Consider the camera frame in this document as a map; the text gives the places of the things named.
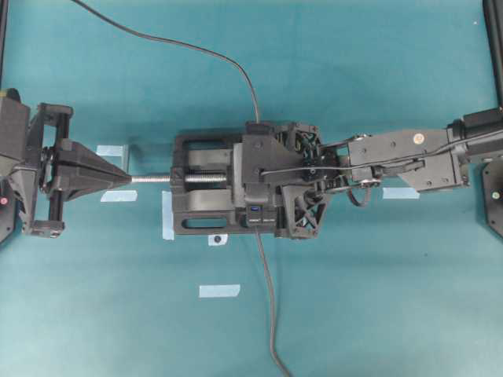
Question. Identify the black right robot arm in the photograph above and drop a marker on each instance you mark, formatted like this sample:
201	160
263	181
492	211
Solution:
426	160

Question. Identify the blue tape strip far left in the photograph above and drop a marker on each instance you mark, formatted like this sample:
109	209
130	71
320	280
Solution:
110	150

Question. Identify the blue tape strip bottom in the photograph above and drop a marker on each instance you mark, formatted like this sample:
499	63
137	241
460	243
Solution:
219	291

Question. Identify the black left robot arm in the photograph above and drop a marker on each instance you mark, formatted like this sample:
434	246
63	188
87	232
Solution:
15	118

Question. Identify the tape patch with black dot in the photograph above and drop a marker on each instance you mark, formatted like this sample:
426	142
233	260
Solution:
217	240

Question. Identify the blue tape strip left lower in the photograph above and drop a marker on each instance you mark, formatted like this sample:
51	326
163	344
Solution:
119	196

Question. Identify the silver vise crank handle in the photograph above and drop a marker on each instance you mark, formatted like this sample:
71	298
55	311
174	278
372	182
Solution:
142	178

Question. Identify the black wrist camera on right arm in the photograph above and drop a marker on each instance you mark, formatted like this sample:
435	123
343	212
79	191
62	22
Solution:
283	154

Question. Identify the blue tape under vise left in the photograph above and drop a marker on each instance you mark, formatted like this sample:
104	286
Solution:
167	216

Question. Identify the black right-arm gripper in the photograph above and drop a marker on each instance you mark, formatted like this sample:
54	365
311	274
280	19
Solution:
304	188

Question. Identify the black frame rail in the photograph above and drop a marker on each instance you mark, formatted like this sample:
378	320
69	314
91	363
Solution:
492	11
4	11

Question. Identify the black bench vise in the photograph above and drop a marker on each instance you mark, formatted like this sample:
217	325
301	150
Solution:
206	185

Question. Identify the blue tape strip right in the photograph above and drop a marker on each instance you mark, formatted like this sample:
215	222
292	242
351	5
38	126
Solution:
400	193

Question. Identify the blue tape strip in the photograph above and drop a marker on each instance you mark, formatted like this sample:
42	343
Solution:
110	150
219	291
119	196
400	193

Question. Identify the black frame rail left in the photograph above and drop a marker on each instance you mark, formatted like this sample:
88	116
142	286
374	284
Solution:
4	11

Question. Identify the black frame rail right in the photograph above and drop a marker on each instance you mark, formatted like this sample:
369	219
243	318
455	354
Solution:
492	11

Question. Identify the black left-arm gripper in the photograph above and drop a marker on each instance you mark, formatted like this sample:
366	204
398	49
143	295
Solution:
95	174

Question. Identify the black multiport USB hub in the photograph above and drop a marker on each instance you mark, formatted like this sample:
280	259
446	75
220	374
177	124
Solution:
259	218

